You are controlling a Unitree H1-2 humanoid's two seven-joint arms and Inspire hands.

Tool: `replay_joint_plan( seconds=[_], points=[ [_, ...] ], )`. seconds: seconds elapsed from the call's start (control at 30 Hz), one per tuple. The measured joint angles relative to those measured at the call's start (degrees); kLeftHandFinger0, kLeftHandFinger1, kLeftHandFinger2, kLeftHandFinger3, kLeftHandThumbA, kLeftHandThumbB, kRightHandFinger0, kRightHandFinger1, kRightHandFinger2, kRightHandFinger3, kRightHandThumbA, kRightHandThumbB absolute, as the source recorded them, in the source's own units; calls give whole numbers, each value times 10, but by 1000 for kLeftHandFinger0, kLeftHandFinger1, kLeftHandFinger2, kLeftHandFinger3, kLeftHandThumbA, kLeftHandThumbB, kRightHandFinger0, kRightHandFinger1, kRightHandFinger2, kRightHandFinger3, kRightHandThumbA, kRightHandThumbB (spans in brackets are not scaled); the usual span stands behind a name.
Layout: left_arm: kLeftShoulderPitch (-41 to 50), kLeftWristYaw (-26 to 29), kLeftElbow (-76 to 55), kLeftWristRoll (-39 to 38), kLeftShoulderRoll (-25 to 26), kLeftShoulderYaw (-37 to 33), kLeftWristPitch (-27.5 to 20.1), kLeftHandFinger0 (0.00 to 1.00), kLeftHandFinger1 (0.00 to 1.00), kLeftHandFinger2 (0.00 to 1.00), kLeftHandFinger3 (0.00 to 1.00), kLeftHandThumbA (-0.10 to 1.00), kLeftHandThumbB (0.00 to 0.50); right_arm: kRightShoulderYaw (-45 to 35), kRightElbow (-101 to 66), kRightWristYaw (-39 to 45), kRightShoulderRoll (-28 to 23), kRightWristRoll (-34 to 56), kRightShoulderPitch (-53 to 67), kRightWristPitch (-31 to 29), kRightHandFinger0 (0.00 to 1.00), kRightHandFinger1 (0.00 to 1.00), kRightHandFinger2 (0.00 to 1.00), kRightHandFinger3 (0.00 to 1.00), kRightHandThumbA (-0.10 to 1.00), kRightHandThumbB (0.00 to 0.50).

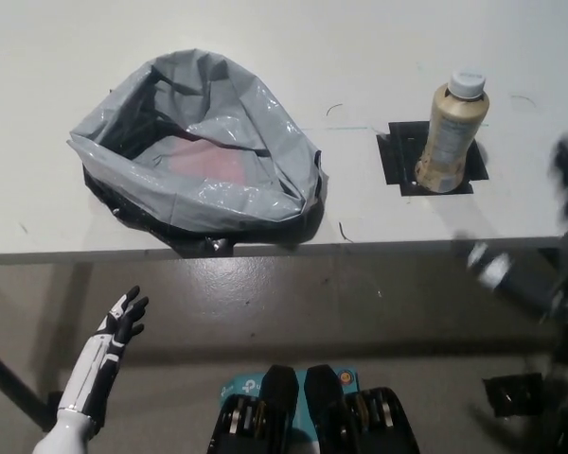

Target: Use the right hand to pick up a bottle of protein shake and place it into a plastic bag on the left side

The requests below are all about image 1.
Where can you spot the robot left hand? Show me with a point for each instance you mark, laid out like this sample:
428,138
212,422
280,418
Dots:
99,359

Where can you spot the beige protein shake bottle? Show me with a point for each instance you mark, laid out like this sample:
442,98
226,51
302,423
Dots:
449,137

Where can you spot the grey plastic mailer bag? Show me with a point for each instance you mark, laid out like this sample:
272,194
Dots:
203,189

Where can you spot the black table leg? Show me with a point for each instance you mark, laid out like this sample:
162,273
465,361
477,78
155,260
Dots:
9,373

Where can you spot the teal printed box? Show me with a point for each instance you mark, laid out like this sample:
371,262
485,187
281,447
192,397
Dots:
243,385

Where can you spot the black tape square marker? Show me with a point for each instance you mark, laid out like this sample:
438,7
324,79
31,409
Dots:
400,156

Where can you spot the robot left black body block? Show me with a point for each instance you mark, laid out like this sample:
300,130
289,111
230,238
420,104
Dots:
270,416

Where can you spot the small black tape patch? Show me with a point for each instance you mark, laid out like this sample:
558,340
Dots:
513,395

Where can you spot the red flat item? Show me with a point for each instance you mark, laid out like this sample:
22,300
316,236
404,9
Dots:
208,161

